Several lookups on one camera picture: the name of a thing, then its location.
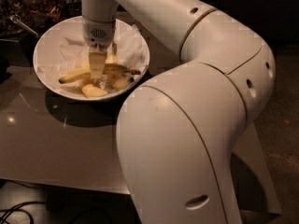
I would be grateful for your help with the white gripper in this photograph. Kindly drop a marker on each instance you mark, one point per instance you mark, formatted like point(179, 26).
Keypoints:
point(98, 34)

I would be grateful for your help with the tray of dried snacks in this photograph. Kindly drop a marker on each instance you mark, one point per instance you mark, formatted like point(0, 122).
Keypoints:
point(54, 10)

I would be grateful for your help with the black wire basket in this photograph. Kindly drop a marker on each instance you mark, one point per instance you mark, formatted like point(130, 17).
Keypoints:
point(73, 9)

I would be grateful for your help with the white bowl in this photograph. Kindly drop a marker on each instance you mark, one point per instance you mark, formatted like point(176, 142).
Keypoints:
point(62, 49)

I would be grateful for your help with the glass jar of snacks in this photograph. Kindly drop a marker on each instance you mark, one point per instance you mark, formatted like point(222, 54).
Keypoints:
point(12, 14)

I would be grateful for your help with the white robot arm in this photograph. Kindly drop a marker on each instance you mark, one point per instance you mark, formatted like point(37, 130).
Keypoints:
point(176, 132)

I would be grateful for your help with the long yellow banana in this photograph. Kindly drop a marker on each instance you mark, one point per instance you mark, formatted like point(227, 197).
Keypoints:
point(84, 72)

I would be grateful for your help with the right short banana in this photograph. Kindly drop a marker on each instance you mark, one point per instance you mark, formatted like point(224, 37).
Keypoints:
point(119, 77)

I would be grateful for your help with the metal spoon handle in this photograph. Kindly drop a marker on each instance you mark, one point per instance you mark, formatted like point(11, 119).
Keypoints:
point(27, 28)

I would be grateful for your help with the white paper liner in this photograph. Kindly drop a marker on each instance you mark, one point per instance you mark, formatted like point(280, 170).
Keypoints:
point(61, 62)

